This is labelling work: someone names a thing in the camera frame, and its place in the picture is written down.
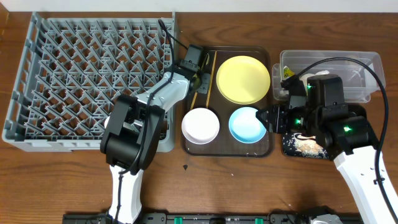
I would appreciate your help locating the spilled rice food waste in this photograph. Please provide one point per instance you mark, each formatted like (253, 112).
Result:
(308, 146)

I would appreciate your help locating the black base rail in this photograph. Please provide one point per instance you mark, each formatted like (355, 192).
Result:
(322, 214)

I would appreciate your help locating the white cup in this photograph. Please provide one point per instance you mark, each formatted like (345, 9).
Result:
(106, 121)

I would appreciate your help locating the dark brown serving tray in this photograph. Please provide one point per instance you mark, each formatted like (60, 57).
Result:
(225, 145)

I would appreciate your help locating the grey plastic dishwasher rack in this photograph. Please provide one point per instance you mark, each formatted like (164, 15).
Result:
(71, 72)

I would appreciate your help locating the white pink shallow bowl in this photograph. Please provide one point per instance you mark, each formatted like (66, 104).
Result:
(200, 126)

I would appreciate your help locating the yellow round plate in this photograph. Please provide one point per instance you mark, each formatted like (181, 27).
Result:
(243, 80)

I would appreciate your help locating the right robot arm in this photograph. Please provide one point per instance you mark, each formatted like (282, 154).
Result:
(318, 109)

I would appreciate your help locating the white tissue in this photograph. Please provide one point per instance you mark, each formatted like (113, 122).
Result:
(304, 78)

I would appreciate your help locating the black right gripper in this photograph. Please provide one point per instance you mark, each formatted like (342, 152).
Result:
(275, 117)

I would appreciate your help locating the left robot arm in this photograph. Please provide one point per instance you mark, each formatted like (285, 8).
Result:
(133, 129)

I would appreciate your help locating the green yellow wrapper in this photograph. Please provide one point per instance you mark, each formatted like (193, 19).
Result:
(287, 72)

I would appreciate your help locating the light blue bowl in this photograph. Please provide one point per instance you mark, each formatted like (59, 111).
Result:
(245, 127)

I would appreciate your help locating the black rectangular tray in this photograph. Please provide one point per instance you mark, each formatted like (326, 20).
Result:
(287, 146)

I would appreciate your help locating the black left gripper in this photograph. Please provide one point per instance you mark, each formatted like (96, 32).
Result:
(201, 81)

